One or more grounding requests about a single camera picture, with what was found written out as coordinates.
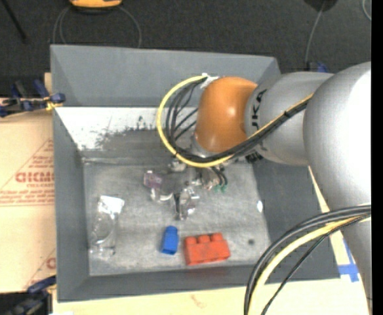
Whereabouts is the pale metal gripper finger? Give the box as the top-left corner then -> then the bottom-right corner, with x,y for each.
172,192 -> 183,221
182,188 -> 201,219

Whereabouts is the blue toy block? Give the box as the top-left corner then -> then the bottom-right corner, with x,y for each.
159,225 -> 180,256

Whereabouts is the clear purple plastic piece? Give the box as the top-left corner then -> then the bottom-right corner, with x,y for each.
143,170 -> 174,205

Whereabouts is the red toy brick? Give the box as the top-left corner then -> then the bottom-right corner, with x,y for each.
182,232 -> 232,266

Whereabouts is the grey metal bin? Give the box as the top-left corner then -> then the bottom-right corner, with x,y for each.
49,44 -> 340,301

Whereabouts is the brown cardboard board red print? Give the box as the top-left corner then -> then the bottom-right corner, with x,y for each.
0,72 -> 58,295

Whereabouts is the black cylinder on white bracket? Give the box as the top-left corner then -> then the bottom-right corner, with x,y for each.
243,152 -> 264,164

